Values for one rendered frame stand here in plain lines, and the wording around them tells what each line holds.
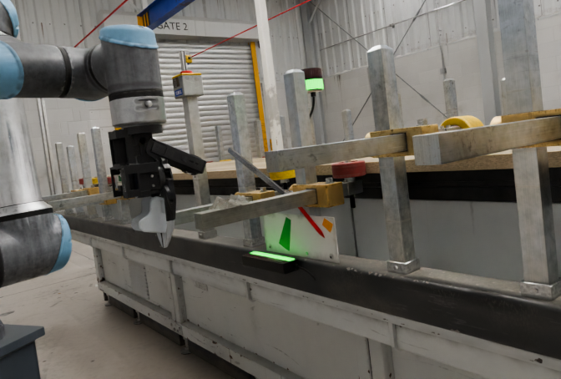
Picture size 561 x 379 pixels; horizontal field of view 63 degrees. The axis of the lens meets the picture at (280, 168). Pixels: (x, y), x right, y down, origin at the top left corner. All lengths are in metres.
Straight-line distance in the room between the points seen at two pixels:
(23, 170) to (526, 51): 1.12
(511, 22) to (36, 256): 1.12
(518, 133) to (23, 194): 1.10
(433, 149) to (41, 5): 8.85
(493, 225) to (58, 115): 8.17
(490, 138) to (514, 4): 0.27
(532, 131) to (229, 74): 9.65
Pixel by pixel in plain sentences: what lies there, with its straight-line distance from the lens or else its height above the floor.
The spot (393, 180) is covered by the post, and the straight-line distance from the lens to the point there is 0.88.
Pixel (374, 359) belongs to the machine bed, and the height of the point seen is 0.36.
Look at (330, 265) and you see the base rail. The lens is 1.02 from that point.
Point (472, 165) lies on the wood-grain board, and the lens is 0.97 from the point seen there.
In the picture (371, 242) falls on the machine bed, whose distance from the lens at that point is 1.24.
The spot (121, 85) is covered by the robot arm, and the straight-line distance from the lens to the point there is 0.80.
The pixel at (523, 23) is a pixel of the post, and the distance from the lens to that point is 0.75.
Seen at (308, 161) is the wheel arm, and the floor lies 0.94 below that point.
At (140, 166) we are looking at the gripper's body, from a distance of 0.78.
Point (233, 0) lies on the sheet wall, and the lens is 10.79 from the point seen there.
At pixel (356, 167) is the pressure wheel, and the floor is 0.89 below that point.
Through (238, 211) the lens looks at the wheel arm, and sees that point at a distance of 0.89.
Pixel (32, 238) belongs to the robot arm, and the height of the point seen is 0.82.
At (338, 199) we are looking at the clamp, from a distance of 1.02.
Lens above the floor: 0.97
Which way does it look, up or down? 3 degrees down
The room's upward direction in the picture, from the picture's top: 7 degrees counter-clockwise
